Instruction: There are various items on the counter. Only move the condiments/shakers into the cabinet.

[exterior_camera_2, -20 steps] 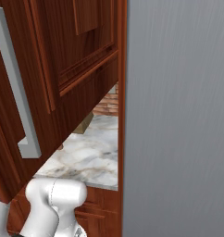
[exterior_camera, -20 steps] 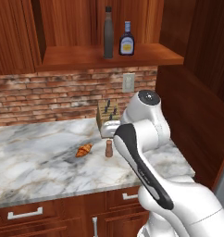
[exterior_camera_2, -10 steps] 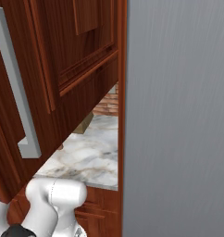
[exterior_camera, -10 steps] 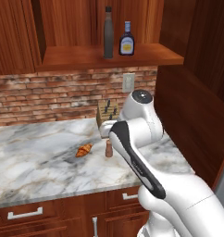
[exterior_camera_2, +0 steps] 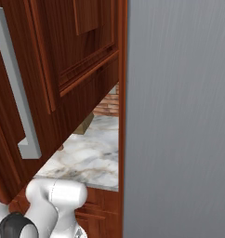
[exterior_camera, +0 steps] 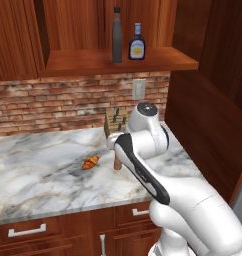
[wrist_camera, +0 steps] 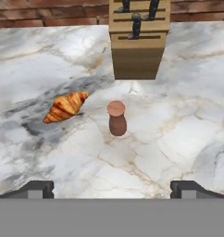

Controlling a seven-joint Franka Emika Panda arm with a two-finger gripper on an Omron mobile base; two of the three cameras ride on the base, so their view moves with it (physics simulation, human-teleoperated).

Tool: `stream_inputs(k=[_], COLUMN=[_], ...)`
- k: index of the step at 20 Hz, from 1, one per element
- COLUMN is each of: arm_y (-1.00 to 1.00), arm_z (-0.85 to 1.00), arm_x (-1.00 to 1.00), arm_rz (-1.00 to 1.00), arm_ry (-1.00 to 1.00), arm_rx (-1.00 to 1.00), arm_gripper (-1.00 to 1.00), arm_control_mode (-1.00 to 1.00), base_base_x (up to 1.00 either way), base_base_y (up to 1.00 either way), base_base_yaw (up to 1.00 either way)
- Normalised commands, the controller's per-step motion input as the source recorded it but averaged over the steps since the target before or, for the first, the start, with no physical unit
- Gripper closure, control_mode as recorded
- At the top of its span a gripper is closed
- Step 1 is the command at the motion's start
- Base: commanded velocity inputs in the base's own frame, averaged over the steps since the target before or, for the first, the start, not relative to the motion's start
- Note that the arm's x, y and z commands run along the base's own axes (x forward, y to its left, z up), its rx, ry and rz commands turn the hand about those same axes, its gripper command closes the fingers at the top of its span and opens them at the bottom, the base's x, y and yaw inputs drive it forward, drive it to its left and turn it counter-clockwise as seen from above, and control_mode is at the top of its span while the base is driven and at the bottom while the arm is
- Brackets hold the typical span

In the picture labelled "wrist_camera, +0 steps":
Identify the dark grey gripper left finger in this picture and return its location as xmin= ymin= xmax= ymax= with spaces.
xmin=0 ymin=180 xmax=56 ymax=200

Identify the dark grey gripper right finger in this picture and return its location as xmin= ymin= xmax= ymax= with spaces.
xmin=169 ymin=180 xmax=224 ymax=200

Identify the golden croissant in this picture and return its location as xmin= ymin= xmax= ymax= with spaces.
xmin=43 ymin=91 xmax=90 ymax=125

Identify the brown wooden shaker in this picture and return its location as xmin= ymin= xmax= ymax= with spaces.
xmin=106 ymin=100 xmax=128 ymax=137

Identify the wooden knife block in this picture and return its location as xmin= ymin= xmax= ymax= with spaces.
xmin=108 ymin=0 xmax=172 ymax=81

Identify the black knife handle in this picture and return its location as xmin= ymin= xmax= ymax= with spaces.
xmin=117 ymin=0 xmax=131 ymax=14
xmin=127 ymin=12 xmax=143 ymax=41
xmin=143 ymin=0 xmax=161 ymax=22

